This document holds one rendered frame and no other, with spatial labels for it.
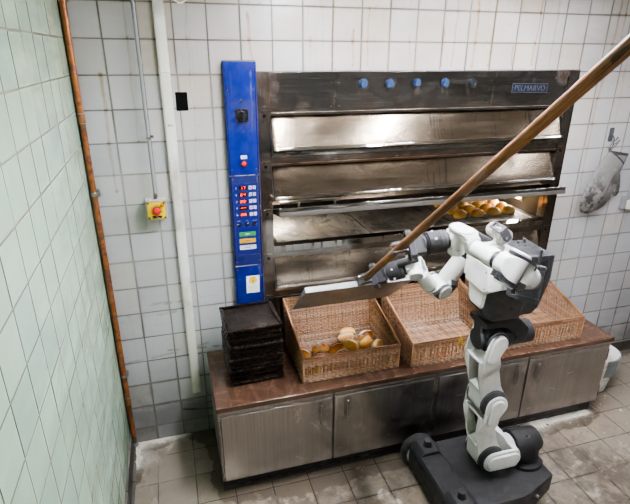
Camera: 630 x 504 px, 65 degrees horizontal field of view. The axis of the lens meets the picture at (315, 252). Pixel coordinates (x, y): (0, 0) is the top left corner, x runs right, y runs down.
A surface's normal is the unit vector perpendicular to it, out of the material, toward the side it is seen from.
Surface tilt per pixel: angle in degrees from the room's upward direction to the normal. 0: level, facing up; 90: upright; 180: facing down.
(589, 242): 90
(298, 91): 90
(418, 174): 70
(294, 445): 90
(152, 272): 90
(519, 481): 0
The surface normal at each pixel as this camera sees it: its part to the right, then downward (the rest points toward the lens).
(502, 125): 0.27, 0.02
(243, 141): 0.28, 0.36
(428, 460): 0.00, -0.93
